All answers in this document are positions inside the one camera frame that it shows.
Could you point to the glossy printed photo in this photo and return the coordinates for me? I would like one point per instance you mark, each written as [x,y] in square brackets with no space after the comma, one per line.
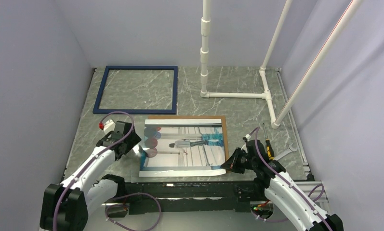
[182,148]

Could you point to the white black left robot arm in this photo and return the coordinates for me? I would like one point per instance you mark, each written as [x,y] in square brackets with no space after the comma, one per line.
[66,206]

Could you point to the aluminium rail frame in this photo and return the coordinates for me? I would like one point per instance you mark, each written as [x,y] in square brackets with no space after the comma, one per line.
[67,205]

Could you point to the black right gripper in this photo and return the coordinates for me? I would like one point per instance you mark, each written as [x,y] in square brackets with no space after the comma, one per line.
[232,165]

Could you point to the brown frame backing board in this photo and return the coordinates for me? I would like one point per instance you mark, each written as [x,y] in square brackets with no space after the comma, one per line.
[221,117]

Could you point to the blue photo frame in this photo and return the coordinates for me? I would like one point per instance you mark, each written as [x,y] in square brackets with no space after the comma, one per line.
[138,90]

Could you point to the yellow black screwdriver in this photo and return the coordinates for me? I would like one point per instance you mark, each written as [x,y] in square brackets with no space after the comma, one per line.
[269,149]

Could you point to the silver open-end wrench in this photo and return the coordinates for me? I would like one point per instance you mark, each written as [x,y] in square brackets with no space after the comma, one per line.
[291,148]

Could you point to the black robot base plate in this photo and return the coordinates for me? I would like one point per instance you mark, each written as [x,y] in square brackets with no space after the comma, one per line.
[237,196]

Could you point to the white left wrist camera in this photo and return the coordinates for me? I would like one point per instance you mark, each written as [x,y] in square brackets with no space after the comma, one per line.
[107,126]

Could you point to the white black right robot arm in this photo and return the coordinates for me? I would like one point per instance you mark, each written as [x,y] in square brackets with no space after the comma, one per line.
[273,183]

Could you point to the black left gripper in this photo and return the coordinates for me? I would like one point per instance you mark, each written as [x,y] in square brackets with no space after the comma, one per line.
[132,141]

